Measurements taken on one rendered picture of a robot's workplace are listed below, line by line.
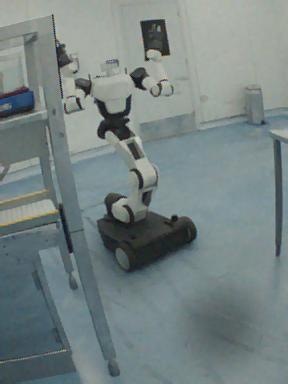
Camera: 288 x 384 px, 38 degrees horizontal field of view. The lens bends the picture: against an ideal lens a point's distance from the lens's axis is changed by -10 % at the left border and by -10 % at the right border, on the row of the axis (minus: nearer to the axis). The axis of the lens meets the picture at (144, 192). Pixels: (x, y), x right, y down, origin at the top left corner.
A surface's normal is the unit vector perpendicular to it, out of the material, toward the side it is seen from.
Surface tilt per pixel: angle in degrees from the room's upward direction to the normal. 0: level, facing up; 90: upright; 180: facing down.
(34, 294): 90
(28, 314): 90
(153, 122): 90
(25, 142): 90
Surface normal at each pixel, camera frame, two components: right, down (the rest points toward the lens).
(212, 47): 0.44, 0.27
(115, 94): 0.23, 0.32
